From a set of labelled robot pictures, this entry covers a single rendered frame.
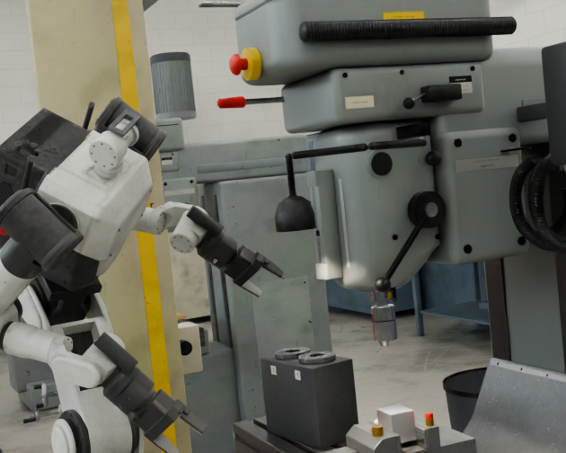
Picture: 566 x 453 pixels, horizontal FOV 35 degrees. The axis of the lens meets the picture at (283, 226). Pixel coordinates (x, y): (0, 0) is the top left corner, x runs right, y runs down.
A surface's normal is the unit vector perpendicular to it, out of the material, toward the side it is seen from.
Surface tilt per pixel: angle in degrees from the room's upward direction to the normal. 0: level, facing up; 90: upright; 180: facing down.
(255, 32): 90
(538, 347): 90
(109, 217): 107
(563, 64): 90
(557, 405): 63
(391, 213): 90
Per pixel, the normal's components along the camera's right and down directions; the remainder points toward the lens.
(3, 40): 0.41, 0.00
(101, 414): 0.47, -0.51
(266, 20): -0.86, 0.11
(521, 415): -0.86, -0.35
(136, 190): 0.88, -0.17
